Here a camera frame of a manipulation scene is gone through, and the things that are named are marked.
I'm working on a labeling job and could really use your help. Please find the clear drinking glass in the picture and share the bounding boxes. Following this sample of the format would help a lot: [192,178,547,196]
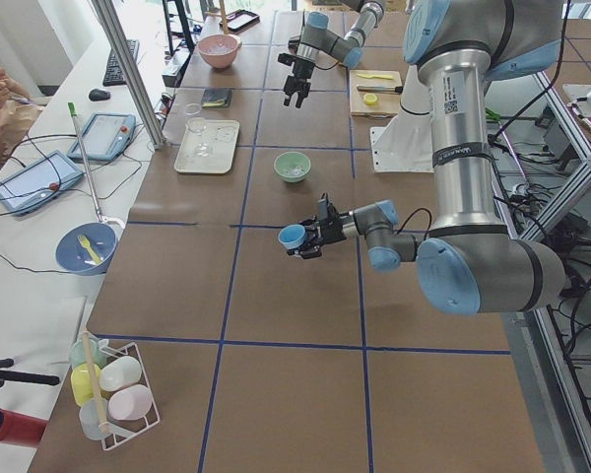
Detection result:
[186,116,212,157]

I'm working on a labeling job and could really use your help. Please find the white wire cup rack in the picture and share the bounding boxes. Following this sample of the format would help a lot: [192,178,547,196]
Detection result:
[79,340,161,451]

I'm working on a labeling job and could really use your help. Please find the black handled knife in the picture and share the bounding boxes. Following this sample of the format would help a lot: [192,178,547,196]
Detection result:
[357,85,403,95]

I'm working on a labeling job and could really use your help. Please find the white cup in rack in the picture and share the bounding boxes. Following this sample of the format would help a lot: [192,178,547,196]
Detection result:
[99,356,142,392]

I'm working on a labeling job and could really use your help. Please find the blue teach pendant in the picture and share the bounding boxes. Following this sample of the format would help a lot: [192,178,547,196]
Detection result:
[0,151,85,216]
[75,112,136,163]

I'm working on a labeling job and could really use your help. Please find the yellow plastic knife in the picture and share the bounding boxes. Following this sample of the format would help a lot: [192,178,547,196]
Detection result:
[357,73,395,81]

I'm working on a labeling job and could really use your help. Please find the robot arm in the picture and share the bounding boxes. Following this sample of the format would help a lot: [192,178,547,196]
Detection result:
[279,1,565,315]
[278,0,386,108]

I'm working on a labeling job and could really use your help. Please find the green cup in rack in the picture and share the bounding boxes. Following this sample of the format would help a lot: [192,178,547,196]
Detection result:
[69,335,108,369]

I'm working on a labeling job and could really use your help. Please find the pink cup in rack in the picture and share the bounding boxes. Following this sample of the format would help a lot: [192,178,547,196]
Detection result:
[108,384,153,421]

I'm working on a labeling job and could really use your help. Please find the clear ice cubes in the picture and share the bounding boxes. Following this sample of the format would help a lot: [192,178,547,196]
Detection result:
[285,166,305,178]

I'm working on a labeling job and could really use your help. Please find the yellow plastic fork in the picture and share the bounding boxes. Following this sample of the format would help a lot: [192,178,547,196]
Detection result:
[78,235,102,265]

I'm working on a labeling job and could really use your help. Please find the green bowl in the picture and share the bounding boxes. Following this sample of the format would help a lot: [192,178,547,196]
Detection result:
[274,151,311,183]

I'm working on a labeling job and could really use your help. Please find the wooden cutting board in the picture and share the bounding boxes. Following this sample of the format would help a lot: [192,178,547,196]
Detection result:
[349,70,403,117]

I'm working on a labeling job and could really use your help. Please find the black computer mouse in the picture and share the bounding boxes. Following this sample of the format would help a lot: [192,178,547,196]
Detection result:
[88,89,111,101]

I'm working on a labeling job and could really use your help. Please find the light blue plastic cup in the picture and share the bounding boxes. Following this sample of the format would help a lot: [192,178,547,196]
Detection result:
[278,224,306,250]

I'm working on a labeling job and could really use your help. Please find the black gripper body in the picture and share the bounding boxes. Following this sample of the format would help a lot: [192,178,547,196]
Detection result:
[278,52,315,97]
[306,193,354,247]

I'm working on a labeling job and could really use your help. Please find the pink bowl with ice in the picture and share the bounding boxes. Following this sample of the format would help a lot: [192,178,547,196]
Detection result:
[197,34,242,69]

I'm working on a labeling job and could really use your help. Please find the red cylinder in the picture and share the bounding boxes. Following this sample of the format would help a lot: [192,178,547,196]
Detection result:
[0,409,47,447]

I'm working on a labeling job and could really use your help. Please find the yellow cup in rack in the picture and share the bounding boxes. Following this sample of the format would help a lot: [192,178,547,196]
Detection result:
[70,363,94,407]

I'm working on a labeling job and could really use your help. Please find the wooden rack handle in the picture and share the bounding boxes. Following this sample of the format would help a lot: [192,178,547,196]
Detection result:
[81,331,110,434]

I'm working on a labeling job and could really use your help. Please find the aluminium frame post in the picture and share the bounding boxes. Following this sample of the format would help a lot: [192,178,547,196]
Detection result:
[93,0,165,150]

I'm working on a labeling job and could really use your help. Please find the dark grey folded cloth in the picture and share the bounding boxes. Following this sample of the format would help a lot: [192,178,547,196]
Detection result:
[201,88,232,108]

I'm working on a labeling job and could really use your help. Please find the black keyboard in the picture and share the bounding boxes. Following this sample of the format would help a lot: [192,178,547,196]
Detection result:
[101,38,141,88]

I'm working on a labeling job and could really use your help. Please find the blue bowl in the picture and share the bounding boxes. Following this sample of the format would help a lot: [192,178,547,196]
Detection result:
[55,223,118,276]

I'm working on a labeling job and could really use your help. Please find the black camera tripod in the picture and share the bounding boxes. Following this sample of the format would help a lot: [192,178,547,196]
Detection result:
[0,359,61,388]

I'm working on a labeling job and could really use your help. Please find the clear cup in rack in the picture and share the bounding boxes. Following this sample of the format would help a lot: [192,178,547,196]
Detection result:
[79,398,109,440]

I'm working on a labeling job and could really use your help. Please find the cream serving tray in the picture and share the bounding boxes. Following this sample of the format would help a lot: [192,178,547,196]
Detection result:
[173,117,239,174]

